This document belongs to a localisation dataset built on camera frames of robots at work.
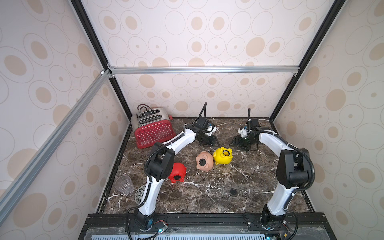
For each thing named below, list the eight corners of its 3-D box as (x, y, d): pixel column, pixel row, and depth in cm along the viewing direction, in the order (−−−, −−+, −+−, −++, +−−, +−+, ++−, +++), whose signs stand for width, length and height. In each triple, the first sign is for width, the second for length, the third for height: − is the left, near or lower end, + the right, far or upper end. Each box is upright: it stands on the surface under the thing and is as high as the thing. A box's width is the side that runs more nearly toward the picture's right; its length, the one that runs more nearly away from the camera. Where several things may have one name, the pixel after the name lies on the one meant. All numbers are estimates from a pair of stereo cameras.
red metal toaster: (141, 149, 104) (132, 132, 89) (137, 130, 115) (129, 111, 100) (176, 139, 110) (173, 120, 95) (169, 121, 121) (165, 102, 106)
